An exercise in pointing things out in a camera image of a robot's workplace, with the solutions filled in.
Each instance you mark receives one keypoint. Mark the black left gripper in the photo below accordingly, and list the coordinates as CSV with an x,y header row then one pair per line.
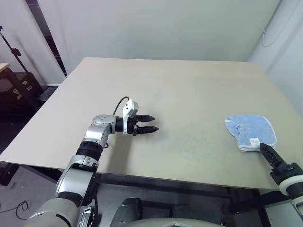
x,y
133,125

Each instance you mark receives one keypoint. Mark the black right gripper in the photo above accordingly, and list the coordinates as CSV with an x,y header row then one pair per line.
x,y
287,170

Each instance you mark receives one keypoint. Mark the light blue towel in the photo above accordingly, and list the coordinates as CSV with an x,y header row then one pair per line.
x,y
251,128

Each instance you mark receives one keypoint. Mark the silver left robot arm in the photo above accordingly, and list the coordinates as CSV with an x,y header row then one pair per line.
x,y
99,132

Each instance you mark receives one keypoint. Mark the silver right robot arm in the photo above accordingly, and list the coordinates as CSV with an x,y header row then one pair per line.
x,y
296,192

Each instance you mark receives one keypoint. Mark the dark rounded grey shape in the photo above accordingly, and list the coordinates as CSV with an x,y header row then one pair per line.
x,y
129,210

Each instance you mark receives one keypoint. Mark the black textured floor mat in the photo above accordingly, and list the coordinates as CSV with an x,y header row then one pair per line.
x,y
48,93

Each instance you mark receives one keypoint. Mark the silver robot torso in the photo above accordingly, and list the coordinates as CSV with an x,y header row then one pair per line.
x,y
189,222

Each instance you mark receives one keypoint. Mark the black equipment cases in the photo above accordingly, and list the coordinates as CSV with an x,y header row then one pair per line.
x,y
27,82

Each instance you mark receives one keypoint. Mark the black tripod stand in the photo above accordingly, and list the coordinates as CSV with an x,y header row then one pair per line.
x,y
15,52

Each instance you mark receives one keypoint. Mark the wooden top desk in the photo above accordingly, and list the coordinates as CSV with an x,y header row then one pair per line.
x,y
3,66

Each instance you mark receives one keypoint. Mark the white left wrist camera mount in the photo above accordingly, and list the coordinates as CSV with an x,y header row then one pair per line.
x,y
131,106

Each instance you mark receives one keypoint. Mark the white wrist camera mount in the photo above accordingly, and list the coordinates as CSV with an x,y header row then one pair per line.
x,y
131,106
287,184

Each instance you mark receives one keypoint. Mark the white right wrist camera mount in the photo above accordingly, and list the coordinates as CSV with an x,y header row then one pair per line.
x,y
287,184

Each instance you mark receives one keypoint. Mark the black table frame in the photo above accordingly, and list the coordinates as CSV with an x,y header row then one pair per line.
x,y
165,189

